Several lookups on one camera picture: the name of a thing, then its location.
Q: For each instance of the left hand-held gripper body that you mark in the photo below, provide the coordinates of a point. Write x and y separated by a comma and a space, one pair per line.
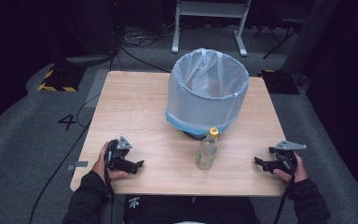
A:
118, 154

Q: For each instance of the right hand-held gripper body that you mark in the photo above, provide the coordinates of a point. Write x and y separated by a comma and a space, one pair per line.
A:
286, 155

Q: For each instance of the clear plastic bottle yellow cap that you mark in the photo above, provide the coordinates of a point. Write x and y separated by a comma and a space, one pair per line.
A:
207, 152

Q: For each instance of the trash bin with plastic bag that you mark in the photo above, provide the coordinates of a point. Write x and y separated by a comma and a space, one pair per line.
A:
205, 102

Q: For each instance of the person's left hand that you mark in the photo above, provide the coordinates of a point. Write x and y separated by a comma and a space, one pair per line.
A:
99, 166

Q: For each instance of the person's right hand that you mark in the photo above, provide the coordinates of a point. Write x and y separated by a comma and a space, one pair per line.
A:
300, 174

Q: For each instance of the grey tape strip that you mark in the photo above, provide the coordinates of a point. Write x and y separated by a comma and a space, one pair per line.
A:
78, 165

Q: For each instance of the person's torso in black clothing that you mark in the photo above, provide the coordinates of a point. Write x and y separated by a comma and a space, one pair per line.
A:
189, 210

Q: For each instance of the black tripod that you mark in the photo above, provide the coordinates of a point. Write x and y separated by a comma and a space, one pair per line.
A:
287, 29

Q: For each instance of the grey metal stand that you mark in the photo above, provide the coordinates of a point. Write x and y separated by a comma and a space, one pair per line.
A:
209, 11

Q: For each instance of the black yellow striped base plate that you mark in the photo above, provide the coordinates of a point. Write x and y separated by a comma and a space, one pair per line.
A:
60, 79

